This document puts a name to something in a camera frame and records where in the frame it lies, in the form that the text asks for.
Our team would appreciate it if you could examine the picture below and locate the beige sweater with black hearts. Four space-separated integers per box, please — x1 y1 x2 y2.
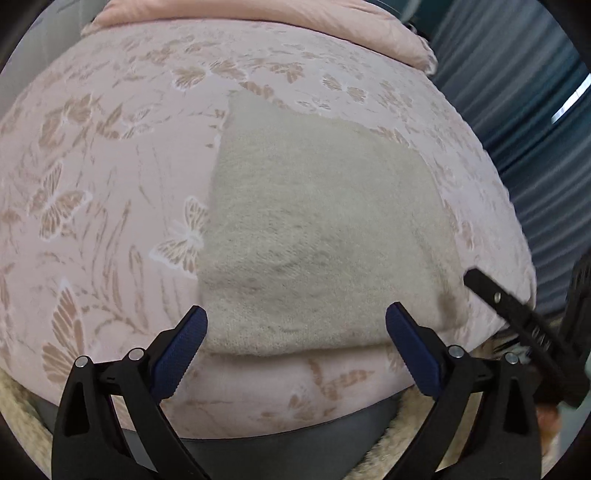
199 91 468 356

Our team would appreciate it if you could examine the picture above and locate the pink folded duvet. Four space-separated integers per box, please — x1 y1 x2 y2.
82 0 438 76

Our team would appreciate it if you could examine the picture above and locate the blue-grey curtain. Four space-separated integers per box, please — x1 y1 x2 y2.
413 1 590 314

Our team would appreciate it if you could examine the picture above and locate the cream fluffy rug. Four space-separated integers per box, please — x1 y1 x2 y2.
345 387 480 480

